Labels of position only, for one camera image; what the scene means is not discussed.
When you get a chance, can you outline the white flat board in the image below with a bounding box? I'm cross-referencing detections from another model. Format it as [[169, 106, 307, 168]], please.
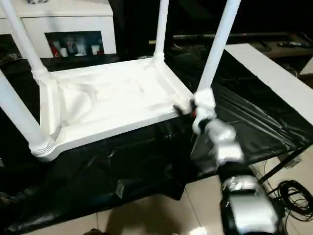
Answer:
[[224, 44, 313, 118]]

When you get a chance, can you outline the black plastic mat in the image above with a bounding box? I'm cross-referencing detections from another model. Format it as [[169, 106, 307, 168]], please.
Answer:
[[0, 44, 313, 233]]

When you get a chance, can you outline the white plastic table top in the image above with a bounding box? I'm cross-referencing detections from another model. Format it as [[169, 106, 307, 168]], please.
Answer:
[[31, 56, 203, 164]]

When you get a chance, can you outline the black electronic box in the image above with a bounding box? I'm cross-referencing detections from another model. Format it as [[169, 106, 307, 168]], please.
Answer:
[[285, 156, 303, 169]]

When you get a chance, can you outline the white plastic table leg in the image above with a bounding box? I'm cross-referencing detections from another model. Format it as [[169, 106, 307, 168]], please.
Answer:
[[153, 0, 170, 62], [0, 70, 57, 157], [195, 0, 243, 94], [0, 0, 51, 80]]

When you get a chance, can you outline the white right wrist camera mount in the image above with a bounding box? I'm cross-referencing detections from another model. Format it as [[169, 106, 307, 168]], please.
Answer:
[[193, 89, 217, 134]]

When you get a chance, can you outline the tall black cabinet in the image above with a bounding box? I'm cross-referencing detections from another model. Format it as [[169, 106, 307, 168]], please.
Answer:
[[109, 0, 221, 59]]

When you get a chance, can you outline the white cabinet with glass doors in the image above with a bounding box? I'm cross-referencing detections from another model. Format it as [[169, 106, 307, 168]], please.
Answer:
[[0, 0, 117, 58]]

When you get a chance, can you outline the black remote control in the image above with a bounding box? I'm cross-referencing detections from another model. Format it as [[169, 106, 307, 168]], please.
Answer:
[[277, 41, 309, 49]]

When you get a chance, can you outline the black stand base with cables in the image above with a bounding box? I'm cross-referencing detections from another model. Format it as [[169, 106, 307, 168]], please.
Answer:
[[265, 161, 313, 226]]

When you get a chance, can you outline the black horizontal bar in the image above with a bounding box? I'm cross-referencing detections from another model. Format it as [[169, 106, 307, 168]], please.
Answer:
[[172, 31, 294, 40]]

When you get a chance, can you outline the white printed carton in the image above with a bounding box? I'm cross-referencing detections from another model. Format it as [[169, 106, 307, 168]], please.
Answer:
[[74, 38, 86, 56]]

